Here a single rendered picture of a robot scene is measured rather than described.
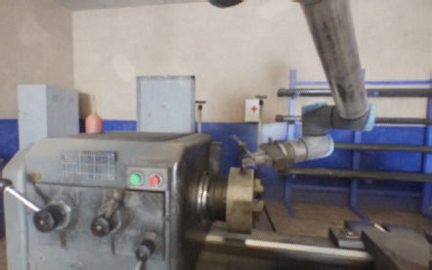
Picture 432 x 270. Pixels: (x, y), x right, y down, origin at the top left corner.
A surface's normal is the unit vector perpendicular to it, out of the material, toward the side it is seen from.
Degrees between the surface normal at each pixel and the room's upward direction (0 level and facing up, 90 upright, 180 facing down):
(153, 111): 90
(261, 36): 90
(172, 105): 90
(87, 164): 90
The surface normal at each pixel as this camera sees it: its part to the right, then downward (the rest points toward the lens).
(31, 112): -0.17, 0.07
